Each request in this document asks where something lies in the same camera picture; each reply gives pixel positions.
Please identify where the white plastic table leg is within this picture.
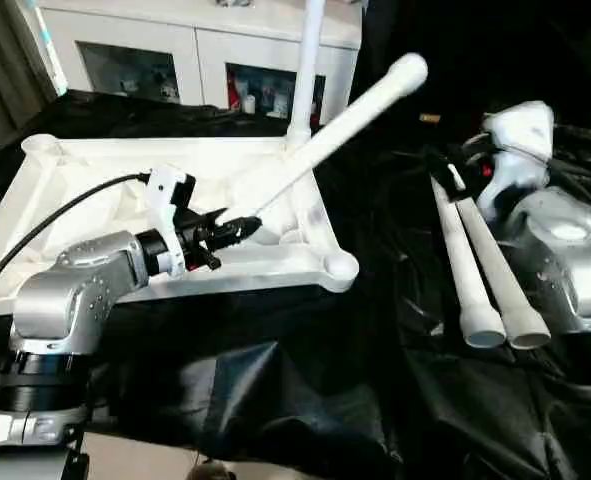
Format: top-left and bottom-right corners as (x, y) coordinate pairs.
(230, 53), (429, 226)
(455, 195), (552, 351)
(286, 0), (328, 149)
(430, 175), (508, 349)

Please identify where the white plastic table top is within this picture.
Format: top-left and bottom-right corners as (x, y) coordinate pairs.
(0, 133), (359, 326)

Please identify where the black mat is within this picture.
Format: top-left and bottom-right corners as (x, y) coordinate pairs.
(0, 88), (591, 480)

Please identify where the white cabinet with glass doors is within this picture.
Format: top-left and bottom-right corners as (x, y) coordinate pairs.
(20, 0), (364, 126)

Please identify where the grey window curtain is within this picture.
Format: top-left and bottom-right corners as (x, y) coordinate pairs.
(0, 0), (61, 141)

